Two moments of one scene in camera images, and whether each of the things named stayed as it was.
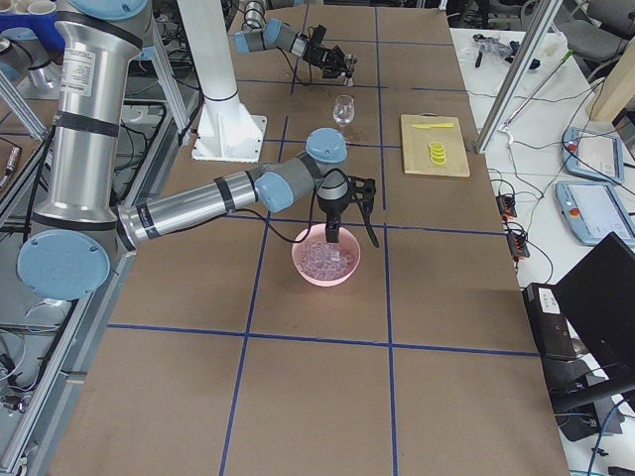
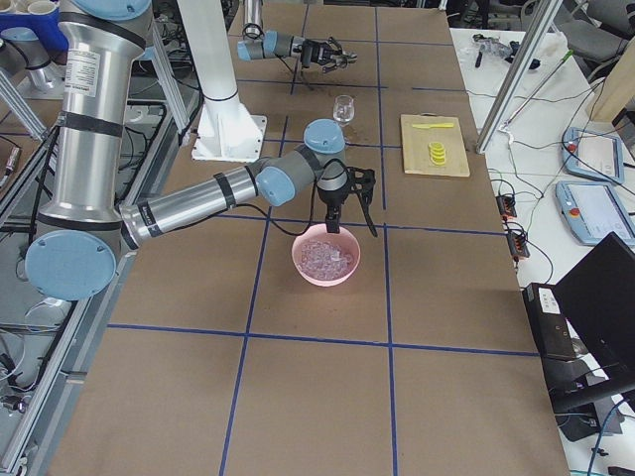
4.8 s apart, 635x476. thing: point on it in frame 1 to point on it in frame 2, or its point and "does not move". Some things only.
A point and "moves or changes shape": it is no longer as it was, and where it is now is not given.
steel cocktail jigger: (350, 59) moves or changes shape
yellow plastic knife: (435, 125) does not move
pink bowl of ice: (325, 264) does not move
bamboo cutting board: (433, 145) does not move
